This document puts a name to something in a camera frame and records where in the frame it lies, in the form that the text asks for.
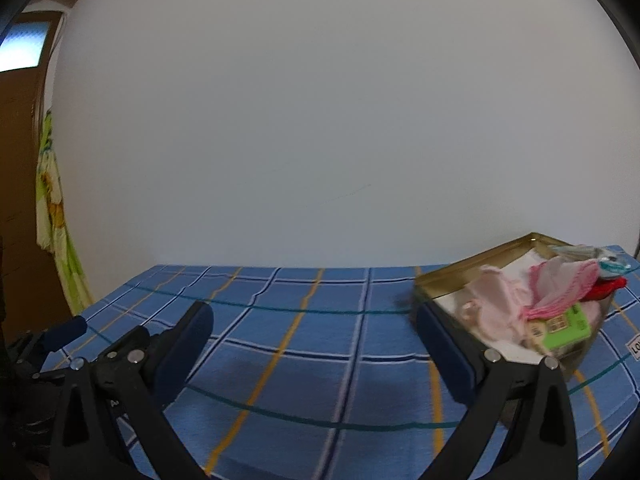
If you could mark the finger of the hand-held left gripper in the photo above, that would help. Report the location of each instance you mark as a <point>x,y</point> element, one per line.
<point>65,334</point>

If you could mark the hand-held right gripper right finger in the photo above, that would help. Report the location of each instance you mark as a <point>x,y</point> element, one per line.
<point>445,355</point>

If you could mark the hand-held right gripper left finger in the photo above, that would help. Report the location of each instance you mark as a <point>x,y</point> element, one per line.
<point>185,350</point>

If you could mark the pink crochet cloth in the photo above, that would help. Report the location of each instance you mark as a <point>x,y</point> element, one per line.
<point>560,282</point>

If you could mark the brown wooden door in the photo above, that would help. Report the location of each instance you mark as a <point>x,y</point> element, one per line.
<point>20,160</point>

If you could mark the small clear printed packet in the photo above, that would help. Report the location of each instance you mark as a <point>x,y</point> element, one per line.
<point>612,262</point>

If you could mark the blue plaid bed sheet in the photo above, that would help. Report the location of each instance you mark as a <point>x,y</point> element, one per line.
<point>310,370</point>

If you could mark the green packet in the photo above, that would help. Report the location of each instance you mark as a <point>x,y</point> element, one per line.
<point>570,332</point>

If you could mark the gold tin box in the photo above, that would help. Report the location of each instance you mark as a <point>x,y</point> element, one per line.
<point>465,265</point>

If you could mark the pale pink cloth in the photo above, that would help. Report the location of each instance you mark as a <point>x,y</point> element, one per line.
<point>495,300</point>

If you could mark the knitted doll with red hair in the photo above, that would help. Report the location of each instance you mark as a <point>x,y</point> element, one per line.
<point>607,287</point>

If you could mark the green floral hanging cloth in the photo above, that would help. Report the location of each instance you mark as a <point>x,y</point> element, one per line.
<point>57,220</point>

